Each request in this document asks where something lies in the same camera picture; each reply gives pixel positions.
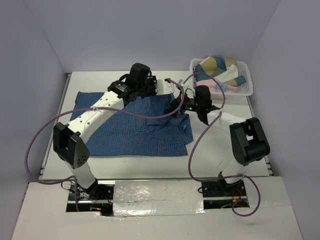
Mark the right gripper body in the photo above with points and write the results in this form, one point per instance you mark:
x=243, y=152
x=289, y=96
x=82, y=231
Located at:
x=190, y=104

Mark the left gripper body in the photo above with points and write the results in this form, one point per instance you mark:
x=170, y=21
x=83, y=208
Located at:
x=148, y=88

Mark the blue checked long sleeve shirt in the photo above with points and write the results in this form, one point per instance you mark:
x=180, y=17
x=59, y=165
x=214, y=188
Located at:
x=126, y=135

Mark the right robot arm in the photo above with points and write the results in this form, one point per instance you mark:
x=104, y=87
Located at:
x=248, y=140

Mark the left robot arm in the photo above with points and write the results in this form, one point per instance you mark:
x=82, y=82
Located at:
x=69, y=140

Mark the pink shirt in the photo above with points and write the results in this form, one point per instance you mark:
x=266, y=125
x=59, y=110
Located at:
x=212, y=85

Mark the teal tan patterned shirt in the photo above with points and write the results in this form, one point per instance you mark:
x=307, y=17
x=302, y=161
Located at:
x=210, y=64

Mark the white plastic laundry basket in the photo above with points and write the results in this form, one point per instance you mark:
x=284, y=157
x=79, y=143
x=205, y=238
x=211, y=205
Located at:
x=244, y=91

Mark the silver foil tape panel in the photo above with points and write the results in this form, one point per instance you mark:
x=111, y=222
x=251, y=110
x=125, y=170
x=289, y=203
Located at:
x=157, y=198

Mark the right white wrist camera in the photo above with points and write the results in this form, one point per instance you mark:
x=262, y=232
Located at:
x=186, y=84

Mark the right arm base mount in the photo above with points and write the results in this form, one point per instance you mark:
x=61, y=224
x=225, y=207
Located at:
x=220, y=195

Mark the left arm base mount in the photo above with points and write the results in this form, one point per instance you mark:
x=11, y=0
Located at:
x=100, y=200

